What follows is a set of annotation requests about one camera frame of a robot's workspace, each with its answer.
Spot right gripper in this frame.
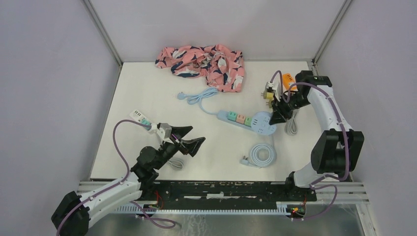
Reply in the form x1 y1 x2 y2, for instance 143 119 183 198
269 92 311 124

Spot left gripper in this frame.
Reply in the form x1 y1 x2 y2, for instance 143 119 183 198
154 125 205 170

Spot round blue socket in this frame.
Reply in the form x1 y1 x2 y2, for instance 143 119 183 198
251 112 277 136

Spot yellow plug adapter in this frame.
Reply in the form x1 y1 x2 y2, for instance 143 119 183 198
261 91 274 101
266 100 273 109

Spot grey power strip cable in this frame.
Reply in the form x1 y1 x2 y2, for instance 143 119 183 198
284 109 299 136

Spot blue round-socket cable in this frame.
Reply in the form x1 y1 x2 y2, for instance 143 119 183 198
240 134 277 169

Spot light blue strip cable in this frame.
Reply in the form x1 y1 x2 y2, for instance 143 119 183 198
177 87 220 116

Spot orange power strip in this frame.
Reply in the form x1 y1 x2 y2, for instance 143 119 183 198
282 73 298 92

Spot light blue power strip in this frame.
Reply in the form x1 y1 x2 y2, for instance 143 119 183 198
216 110 255 132

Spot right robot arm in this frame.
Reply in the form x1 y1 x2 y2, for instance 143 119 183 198
269 70 364 201

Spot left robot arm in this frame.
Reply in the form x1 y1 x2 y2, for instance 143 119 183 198
51 123 206 236

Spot green adapter on strip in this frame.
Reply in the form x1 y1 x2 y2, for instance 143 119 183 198
244 117 252 127

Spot pink adapter on strip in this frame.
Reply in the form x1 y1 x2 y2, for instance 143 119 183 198
236 114 246 124

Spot teal adapter on white strip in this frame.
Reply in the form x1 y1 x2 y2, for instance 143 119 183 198
141 119 151 130

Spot white power strip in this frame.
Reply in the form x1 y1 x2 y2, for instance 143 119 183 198
129 110 152 133

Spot pink patterned cloth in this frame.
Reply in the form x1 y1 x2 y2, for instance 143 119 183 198
155 44 245 92

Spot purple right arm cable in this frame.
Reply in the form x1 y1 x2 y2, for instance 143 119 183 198
269 70 351 221

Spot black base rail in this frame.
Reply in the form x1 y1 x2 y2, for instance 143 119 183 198
137 180 317 215

